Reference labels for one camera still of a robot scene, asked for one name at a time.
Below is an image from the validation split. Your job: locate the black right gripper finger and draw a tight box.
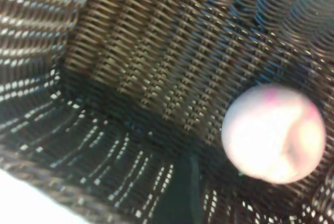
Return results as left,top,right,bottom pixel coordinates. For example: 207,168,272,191
156,154,207,224

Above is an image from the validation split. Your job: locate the pink toy peach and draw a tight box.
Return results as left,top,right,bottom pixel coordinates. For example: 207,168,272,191
221,82,327,184

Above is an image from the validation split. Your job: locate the dark brown woven basket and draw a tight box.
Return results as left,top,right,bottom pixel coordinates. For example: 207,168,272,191
0,0,334,224

